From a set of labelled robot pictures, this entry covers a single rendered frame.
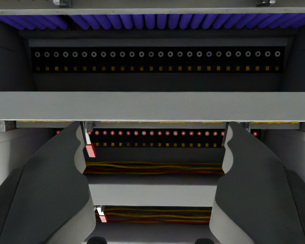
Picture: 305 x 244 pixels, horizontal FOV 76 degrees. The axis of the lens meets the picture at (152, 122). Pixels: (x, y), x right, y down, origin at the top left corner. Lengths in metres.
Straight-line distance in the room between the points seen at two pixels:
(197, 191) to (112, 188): 0.17
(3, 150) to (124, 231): 0.39
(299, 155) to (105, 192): 0.41
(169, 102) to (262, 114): 0.14
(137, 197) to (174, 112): 0.20
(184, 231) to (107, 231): 0.23
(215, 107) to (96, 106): 0.19
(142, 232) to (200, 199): 0.28
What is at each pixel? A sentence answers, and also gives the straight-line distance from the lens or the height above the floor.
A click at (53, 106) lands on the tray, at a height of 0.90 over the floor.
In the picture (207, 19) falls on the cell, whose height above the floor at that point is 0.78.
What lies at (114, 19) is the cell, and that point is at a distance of 0.37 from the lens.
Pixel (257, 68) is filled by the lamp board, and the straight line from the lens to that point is 0.48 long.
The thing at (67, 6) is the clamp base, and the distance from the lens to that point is 0.33.
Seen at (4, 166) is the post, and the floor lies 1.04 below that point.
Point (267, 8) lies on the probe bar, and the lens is 0.35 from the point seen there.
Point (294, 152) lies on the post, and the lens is 0.53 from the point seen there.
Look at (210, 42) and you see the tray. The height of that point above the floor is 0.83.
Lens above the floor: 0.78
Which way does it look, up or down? 28 degrees up
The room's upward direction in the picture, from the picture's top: 180 degrees clockwise
